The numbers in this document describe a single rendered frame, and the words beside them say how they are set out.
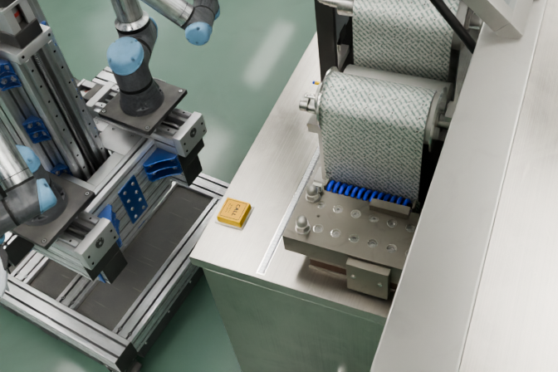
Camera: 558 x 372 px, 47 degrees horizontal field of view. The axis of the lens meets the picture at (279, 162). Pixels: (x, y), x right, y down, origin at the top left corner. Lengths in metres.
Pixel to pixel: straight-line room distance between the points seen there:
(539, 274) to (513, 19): 0.37
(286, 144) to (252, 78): 1.62
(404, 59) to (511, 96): 0.70
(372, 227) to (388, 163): 0.16
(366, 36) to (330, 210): 0.43
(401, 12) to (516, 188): 0.59
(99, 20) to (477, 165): 3.56
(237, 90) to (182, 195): 0.90
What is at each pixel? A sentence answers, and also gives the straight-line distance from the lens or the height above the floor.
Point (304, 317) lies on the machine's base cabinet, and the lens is 1.71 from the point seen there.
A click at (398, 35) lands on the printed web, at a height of 1.32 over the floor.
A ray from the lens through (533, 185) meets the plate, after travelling 1.10.
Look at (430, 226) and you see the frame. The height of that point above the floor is 1.65.
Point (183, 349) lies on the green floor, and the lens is 2.59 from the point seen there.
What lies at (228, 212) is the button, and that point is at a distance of 1.71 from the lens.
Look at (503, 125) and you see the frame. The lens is 0.88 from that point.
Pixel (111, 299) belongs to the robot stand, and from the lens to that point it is 2.53.
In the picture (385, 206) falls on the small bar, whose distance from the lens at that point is 1.53.
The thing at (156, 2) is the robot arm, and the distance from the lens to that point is 1.93.
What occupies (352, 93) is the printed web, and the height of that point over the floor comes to 1.31.
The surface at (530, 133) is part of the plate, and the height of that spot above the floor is 1.44.
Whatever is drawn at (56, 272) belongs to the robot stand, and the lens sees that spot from 2.69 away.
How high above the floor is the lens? 2.28
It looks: 49 degrees down
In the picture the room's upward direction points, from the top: 10 degrees counter-clockwise
